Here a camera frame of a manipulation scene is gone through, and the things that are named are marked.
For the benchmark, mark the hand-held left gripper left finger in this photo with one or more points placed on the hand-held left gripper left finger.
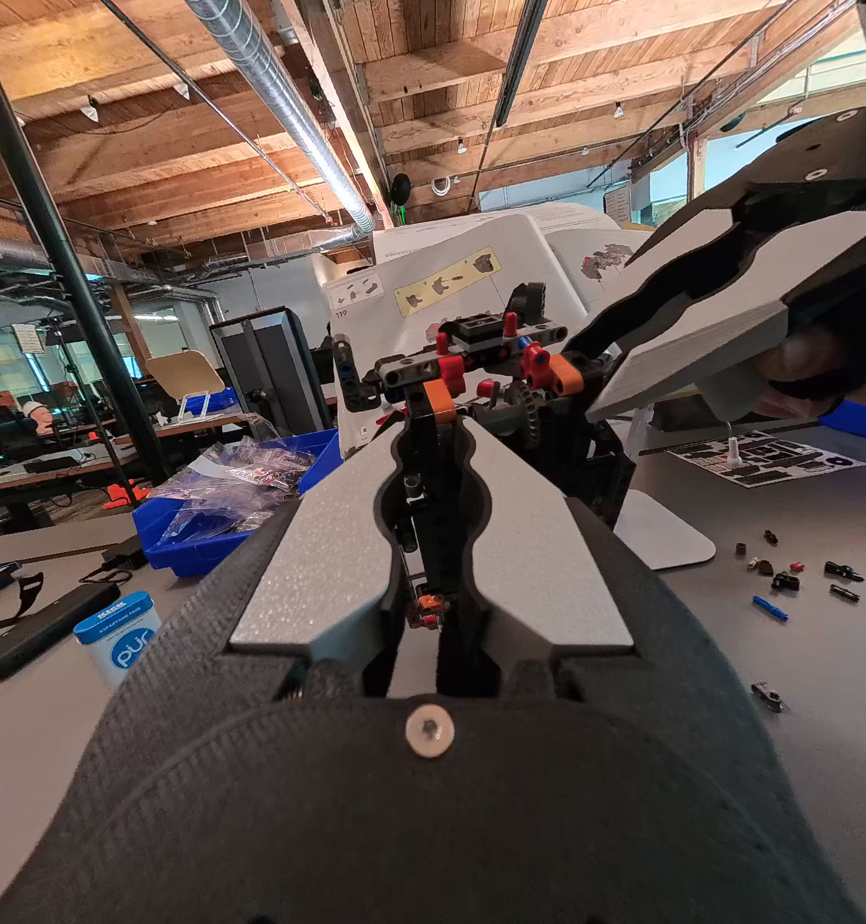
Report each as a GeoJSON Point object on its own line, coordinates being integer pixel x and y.
{"type": "Point", "coordinates": [310, 577]}

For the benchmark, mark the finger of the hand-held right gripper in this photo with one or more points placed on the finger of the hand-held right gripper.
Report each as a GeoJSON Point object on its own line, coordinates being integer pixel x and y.
{"type": "Point", "coordinates": [685, 242]}
{"type": "Point", "coordinates": [729, 317]}

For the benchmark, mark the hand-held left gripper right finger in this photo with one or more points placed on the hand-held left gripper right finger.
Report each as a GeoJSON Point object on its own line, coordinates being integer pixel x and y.
{"type": "Point", "coordinates": [548, 577]}

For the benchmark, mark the multicoloured lego car model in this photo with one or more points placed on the multicoloured lego car model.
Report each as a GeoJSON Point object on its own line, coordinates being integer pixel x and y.
{"type": "Point", "coordinates": [505, 339]}

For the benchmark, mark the loose small Lego parts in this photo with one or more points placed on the loose small Lego parts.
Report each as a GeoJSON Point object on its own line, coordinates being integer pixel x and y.
{"type": "Point", "coordinates": [763, 567]}

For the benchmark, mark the blue lego pin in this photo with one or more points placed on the blue lego pin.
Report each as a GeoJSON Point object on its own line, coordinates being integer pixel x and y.
{"type": "Point", "coordinates": [770, 608]}

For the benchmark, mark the black lego connector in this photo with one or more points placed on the black lego connector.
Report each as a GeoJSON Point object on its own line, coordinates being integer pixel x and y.
{"type": "Point", "coordinates": [785, 581]}

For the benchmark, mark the lego instruction booklet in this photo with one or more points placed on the lego instruction booklet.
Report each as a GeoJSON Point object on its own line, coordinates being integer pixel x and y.
{"type": "Point", "coordinates": [447, 252]}

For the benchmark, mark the grey lego connector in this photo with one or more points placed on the grey lego connector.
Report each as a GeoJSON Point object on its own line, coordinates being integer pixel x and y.
{"type": "Point", "coordinates": [766, 696]}

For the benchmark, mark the long black lego pin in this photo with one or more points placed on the long black lego pin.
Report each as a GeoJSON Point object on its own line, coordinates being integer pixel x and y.
{"type": "Point", "coordinates": [843, 570]}

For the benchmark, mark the person's right hand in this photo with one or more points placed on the person's right hand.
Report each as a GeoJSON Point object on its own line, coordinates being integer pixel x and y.
{"type": "Point", "coordinates": [801, 357]}

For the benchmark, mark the clear plastic bag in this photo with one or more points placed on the clear plastic bag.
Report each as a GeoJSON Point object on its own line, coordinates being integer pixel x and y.
{"type": "Point", "coordinates": [245, 469]}

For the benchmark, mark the sticker sheet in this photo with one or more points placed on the sticker sheet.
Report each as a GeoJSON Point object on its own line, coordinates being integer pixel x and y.
{"type": "Point", "coordinates": [765, 458]}

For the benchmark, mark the black power adapter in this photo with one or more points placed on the black power adapter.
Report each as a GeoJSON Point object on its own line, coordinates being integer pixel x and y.
{"type": "Point", "coordinates": [126, 552]}

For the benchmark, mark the blue gum box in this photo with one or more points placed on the blue gum box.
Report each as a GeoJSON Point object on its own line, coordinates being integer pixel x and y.
{"type": "Point", "coordinates": [119, 635]}

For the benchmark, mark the orange traffic cone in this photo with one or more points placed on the orange traffic cone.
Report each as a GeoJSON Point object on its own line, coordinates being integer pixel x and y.
{"type": "Point", "coordinates": [126, 494]}

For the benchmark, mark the dark grey cabinet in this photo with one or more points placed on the dark grey cabinet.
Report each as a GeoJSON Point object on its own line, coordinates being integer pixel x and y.
{"type": "Point", "coordinates": [274, 368]}

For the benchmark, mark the wooden book stand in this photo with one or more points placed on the wooden book stand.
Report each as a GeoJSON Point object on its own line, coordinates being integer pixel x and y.
{"type": "Point", "coordinates": [180, 372]}

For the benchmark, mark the black linear ceiling lamp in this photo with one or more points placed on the black linear ceiling lamp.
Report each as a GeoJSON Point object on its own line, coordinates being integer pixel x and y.
{"type": "Point", "coordinates": [519, 58]}

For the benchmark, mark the wooden office desk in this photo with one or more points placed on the wooden office desk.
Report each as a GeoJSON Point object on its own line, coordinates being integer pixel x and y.
{"type": "Point", "coordinates": [43, 469]}

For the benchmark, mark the black office chair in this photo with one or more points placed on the black office chair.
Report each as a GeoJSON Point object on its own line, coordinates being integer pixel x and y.
{"type": "Point", "coordinates": [3, 433]}

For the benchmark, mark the black steel pole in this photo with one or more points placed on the black steel pole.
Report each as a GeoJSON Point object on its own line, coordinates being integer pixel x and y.
{"type": "Point", "coordinates": [65, 260]}

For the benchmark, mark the silver ventilation duct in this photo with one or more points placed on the silver ventilation duct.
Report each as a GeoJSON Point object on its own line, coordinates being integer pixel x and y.
{"type": "Point", "coordinates": [274, 79]}

